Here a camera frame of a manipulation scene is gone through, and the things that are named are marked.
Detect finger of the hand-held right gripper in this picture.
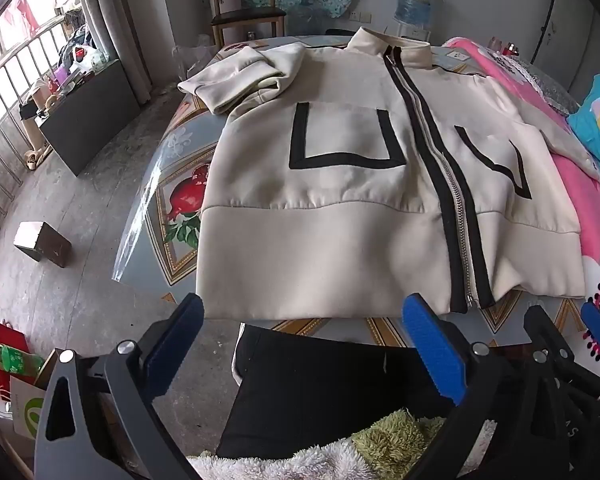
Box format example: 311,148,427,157
524,304,576,361
580,300,600,357

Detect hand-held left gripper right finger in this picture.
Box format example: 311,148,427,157
401,294,566,480

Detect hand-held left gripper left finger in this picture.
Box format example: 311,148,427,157
32,292,206,480

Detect cream jacket with black trim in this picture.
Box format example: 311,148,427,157
177,26,600,321

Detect patterned blue tablecloth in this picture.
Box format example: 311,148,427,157
112,35,588,351

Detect green fluffy cloth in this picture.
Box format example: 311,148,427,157
350,409,448,480

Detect pink floral blanket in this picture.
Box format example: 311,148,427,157
432,35,600,381

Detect black pants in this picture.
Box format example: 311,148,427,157
215,324,461,461

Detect white fluffy cloth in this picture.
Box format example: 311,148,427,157
185,417,498,480

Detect cardboard box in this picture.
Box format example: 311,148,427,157
13,221,72,268

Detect green bottle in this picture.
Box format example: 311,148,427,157
0,344,46,376

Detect white paper bag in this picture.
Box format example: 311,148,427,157
7,375,48,441

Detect red bag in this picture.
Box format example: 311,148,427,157
0,317,31,401

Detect blue cartoon pillow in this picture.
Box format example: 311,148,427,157
566,74,600,181

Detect dark cabinet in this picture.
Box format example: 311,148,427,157
39,59,142,177

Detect grey sparkly cushion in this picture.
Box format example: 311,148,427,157
485,50,581,116

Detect clear plastic bag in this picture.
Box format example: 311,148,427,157
172,42,218,81

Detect pile of household clutter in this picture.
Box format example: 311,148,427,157
30,10,118,111

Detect grey curtain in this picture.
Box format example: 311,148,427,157
72,0,153,106

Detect white water dispenser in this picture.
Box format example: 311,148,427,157
392,22,432,42

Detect metal window railing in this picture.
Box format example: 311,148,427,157
0,10,86,261

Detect wooden shelf stand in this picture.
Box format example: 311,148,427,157
203,0,288,48

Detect blue water jug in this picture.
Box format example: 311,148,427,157
394,0,437,28

